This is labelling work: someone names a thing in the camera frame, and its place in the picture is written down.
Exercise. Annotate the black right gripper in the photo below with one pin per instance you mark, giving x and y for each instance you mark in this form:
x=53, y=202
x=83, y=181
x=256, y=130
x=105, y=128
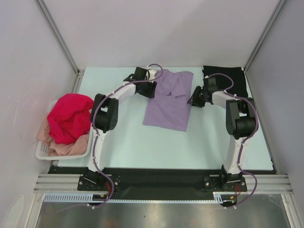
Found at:
x=194, y=98

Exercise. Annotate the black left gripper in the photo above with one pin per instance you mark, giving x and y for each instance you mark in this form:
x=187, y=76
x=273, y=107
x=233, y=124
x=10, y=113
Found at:
x=150, y=93

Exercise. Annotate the lilac t-shirt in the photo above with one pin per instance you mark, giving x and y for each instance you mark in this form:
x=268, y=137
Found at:
x=169, y=108

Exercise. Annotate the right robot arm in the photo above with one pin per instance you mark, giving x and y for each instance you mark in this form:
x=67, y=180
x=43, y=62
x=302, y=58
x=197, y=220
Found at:
x=241, y=119

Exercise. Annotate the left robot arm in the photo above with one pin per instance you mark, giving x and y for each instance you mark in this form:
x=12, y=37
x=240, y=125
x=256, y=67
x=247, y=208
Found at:
x=104, y=115

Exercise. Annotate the folded black t-shirt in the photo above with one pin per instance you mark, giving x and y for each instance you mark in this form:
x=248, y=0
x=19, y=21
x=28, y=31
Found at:
x=228, y=80

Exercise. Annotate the red t-shirt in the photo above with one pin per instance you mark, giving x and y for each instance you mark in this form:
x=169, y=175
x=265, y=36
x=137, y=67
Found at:
x=69, y=119

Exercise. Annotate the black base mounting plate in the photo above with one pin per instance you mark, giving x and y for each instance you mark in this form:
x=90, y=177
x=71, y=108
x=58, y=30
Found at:
x=182, y=184

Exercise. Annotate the peach pink t-shirt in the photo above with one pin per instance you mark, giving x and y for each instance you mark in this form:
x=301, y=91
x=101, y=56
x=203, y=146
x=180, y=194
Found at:
x=58, y=149

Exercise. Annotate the white plastic laundry basket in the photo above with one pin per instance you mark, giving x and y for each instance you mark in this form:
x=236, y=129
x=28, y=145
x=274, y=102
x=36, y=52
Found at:
x=42, y=154

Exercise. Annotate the slotted grey cable duct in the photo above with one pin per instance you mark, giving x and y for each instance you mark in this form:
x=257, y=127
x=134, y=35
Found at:
x=91, y=198

